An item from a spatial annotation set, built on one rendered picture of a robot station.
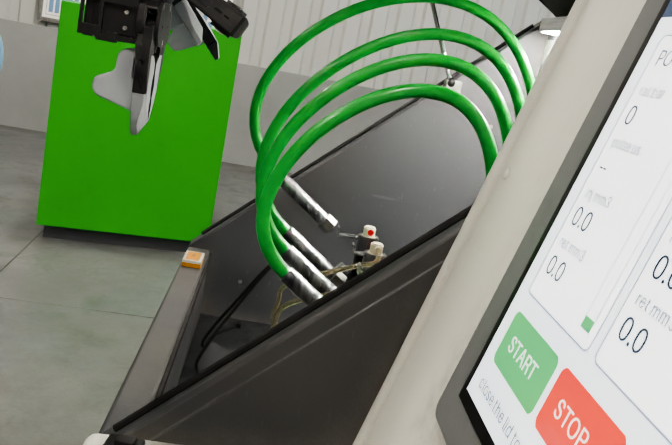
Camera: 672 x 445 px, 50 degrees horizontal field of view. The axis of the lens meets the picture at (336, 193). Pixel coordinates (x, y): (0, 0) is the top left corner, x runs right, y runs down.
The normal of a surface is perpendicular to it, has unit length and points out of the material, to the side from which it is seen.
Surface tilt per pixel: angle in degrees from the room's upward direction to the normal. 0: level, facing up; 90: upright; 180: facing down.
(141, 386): 0
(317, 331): 90
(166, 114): 90
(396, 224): 90
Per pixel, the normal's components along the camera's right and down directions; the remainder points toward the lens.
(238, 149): 0.11, 0.22
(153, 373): 0.18, -0.96
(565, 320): -0.91, -0.40
